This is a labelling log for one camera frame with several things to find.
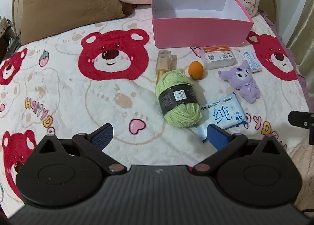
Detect pink cardboard box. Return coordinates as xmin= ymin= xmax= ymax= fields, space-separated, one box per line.
xmin=151 ymin=0 xmax=254 ymax=49

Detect purple plush toy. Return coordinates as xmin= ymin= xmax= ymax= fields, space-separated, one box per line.
xmin=218 ymin=60 xmax=261 ymax=104

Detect blue wet wipes packet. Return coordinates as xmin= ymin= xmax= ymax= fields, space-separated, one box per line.
xmin=195 ymin=93 xmax=248 ymax=143

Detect white box with orange label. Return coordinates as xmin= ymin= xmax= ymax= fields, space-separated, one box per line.
xmin=201 ymin=43 xmax=237 ymax=70

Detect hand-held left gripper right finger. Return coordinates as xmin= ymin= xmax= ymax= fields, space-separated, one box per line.
xmin=192 ymin=124 xmax=291 ymax=176

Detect white and blue medicine box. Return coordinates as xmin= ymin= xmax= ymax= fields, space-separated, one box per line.
xmin=240 ymin=49 xmax=262 ymax=73

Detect green yarn ball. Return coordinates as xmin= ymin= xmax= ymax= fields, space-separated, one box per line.
xmin=155 ymin=68 xmax=202 ymax=127

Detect beige cosmetic bottle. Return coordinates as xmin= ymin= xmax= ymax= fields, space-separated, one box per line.
xmin=155 ymin=50 xmax=177 ymax=85

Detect dark cluttered furniture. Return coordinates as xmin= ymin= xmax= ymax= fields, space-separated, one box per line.
xmin=0 ymin=16 xmax=21 ymax=61

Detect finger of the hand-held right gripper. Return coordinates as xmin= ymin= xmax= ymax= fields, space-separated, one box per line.
xmin=288 ymin=111 xmax=314 ymax=145

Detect beige bed headboard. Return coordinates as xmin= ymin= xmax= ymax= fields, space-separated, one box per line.
xmin=11 ymin=0 xmax=280 ymax=36

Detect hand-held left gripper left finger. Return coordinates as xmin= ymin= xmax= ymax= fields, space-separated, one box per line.
xmin=26 ymin=124 xmax=127 ymax=175

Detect red bear printed blanket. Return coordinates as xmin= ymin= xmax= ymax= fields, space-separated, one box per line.
xmin=0 ymin=11 xmax=314 ymax=216

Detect beige curtain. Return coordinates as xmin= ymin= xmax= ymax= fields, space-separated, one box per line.
xmin=286 ymin=0 xmax=314 ymax=78

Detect brown pillow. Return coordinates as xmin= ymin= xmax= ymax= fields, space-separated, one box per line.
xmin=20 ymin=0 xmax=136 ymax=45

